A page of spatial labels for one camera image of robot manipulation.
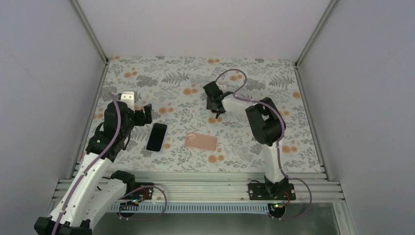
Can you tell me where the black phone teal edge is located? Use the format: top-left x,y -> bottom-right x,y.
146,123 -> 167,152

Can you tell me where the pink phone case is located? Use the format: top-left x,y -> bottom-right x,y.
184,133 -> 217,151

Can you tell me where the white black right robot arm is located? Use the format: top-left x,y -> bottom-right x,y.
203,81 -> 289,199

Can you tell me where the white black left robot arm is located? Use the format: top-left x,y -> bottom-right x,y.
34,101 -> 152,235

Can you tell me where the floral patterned table mat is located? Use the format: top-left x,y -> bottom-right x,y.
89,56 -> 321,174

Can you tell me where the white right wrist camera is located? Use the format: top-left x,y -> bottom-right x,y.
217,84 -> 227,93

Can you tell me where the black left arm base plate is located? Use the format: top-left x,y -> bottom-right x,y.
120,182 -> 154,201

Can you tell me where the grey slotted cable duct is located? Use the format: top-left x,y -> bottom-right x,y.
121,202 -> 269,214

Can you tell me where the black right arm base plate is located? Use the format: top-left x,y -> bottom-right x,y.
248,182 -> 296,201

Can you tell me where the right aluminium corner post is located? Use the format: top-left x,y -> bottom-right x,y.
295,0 -> 339,68

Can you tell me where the aluminium corner post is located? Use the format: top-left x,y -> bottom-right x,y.
69,0 -> 109,65
295,0 -> 339,68

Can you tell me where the left aluminium corner post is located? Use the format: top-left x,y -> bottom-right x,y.
69,0 -> 109,65

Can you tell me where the aluminium front rail frame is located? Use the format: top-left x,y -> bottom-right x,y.
47,171 -> 355,235

